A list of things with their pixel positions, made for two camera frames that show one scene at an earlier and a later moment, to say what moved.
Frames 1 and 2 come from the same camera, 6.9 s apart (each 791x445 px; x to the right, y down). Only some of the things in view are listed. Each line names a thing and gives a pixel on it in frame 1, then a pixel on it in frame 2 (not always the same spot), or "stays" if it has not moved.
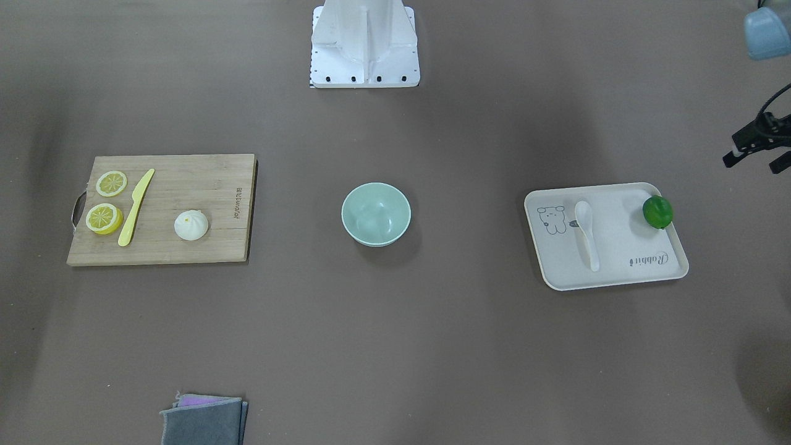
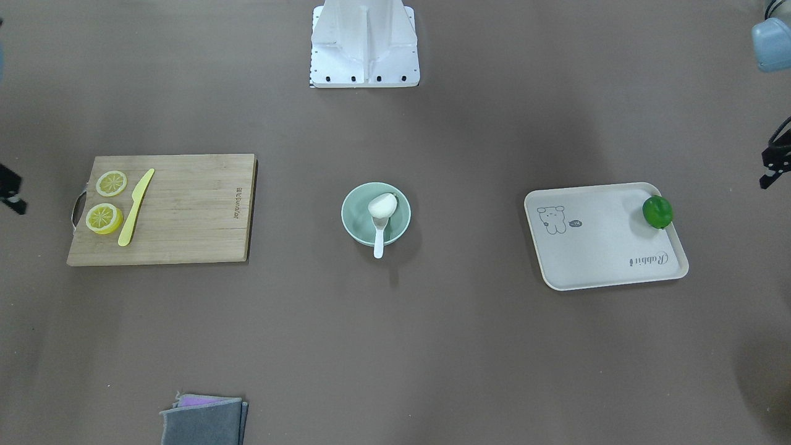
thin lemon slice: [111, 183] stays
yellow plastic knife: [137, 194] stays
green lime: [657, 211] stays
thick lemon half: [104, 219] stays
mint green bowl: [376, 214] stays
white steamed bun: [191, 225] to [383, 206]
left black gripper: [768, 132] to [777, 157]
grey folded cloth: [205, 419] stays
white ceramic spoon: [583, 215] to [380, 224]
